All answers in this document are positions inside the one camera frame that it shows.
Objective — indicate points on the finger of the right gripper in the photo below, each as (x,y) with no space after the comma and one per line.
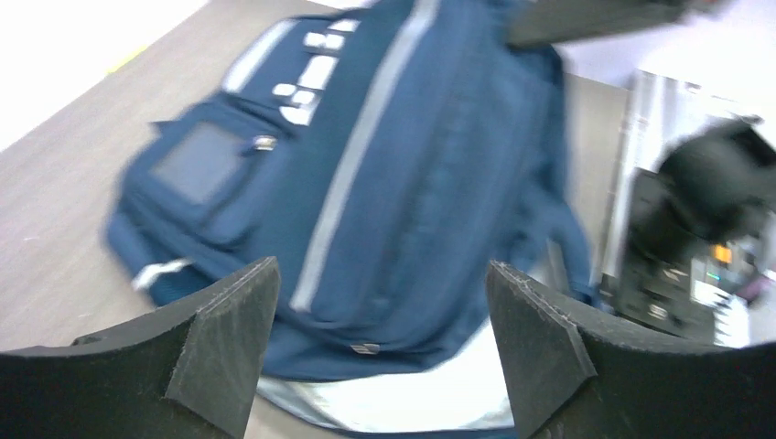
(560,21)

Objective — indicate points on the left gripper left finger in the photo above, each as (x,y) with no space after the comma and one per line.
(186,370)

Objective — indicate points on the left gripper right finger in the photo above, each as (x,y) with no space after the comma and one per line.
(573,371)

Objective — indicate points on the navy blue student backpack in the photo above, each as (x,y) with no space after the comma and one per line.
(384,156)

